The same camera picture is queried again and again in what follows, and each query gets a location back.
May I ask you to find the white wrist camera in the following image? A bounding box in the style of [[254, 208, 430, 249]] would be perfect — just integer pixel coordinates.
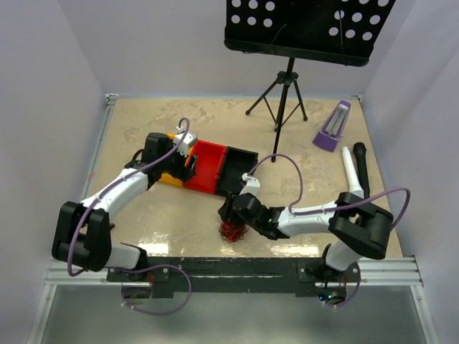
[[240, 173, 260, 196], [173, 125, 198, 158]]

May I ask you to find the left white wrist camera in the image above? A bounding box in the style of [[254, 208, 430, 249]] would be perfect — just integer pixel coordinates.
[[173, 125, 198, 158]]

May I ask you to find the white microphone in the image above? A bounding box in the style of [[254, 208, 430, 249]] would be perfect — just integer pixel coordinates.
[[341, 146, 364, 198]]

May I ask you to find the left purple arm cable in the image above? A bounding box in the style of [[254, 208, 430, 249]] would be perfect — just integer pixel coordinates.
[[66, 117, 191, 277]]

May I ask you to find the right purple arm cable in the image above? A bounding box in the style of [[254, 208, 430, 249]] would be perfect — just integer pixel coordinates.
[[247, 153, 412, 230]]

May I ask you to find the aluminium frame rail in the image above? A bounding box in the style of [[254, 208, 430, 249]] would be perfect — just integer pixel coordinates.
[[44, 257, 424, 287]]

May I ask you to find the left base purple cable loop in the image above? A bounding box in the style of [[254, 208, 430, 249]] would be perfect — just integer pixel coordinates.
[[120, 262, 193, 316]]

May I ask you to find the black music stand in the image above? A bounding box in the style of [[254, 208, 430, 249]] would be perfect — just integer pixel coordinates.
[[223, 0, 397, 163]]

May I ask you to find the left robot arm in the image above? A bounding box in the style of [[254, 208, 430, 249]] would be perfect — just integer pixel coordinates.
[[52, 132, 198, 281]]

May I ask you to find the orange plastic bin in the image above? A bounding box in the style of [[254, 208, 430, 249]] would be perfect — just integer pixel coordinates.
[[159, 133, 189, 188]]

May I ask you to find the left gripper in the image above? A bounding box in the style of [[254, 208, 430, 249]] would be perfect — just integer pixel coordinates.
[[158, 140, 197, 183]]

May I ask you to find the purple metronome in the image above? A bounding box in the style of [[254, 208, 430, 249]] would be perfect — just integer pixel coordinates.
[[313, 100, 351, 153]]

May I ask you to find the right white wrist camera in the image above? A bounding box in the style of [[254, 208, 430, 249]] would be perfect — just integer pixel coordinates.
[[240, 173, 260, 196]]

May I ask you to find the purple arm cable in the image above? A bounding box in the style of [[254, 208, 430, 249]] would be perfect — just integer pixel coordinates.
[[247, 153, 412, 230], [66, 117, 191, 277]]

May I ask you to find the black plastic bin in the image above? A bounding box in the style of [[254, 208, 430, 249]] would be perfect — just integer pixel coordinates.
[[215, 146, 258, 197]]

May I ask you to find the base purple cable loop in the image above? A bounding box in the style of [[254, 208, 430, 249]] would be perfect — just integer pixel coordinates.
[[322, 268, 365, 309], [120, 262, 193, 316]]

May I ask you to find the red plastic bin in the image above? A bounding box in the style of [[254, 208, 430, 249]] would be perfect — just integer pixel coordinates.
[[183, 140, 227, 194]]

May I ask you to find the red brown cable bundle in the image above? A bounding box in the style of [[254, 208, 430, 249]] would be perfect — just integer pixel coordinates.
[[219, 221, 250, 244]]

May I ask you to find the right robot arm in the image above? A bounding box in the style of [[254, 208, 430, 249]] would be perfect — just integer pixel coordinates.
[[218, 192, 394, 282]]

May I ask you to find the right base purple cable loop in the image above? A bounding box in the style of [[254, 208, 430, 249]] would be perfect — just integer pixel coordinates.
[[322, 268, 365, 309]]

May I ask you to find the black microphone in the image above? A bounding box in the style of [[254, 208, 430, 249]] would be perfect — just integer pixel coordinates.
[[353, 142, 370, 199]]

